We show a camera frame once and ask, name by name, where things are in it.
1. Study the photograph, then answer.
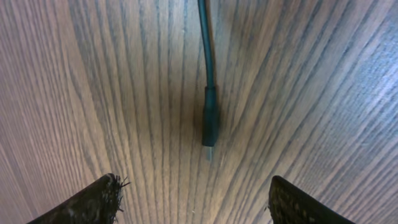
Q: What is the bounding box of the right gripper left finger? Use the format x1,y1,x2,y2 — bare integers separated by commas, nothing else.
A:
28,173,129,224

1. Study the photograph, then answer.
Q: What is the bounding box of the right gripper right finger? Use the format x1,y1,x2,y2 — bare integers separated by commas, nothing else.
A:
268,175,353,224

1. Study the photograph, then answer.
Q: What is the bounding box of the black cable bundle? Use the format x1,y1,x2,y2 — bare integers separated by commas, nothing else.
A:
197,0,220,161

